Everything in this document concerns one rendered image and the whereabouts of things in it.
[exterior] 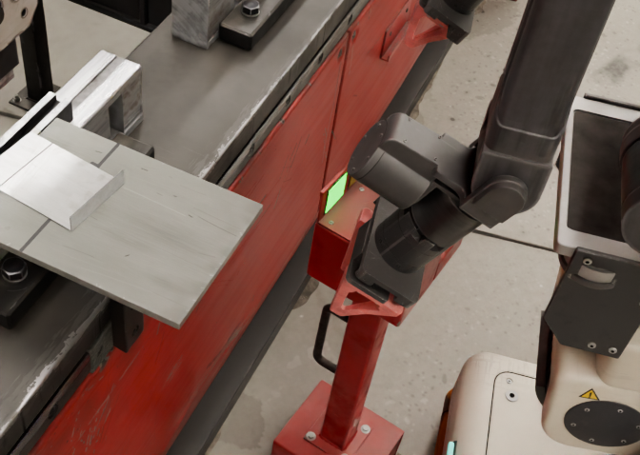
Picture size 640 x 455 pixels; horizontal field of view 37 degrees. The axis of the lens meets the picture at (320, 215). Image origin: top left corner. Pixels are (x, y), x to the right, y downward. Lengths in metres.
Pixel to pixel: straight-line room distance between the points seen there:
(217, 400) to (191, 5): 0.90
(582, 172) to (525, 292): 1.26
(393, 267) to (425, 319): 1.34
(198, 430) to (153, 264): 1.01
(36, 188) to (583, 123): 0.63
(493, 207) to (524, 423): 1.05
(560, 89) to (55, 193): 0.55
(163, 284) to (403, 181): 0.28
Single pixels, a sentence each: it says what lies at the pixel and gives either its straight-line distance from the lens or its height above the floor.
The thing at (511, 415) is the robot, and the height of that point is 0.28.
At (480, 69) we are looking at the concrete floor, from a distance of 2.92.
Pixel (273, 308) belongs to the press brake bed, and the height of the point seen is 0.05.
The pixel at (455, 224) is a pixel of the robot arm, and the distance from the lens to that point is 0.83.
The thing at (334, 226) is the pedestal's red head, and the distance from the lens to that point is 1.31.
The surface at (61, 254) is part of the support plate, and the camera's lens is 0.98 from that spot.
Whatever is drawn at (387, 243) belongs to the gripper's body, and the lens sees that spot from 0.88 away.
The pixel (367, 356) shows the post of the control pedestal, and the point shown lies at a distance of 1.60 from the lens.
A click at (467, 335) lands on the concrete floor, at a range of 2.23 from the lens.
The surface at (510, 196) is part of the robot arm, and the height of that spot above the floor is 1.22.
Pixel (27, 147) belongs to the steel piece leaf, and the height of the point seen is 1.00.
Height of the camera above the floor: 1.76
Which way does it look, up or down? 48 degrees down
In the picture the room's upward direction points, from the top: 10 degrees clockwise
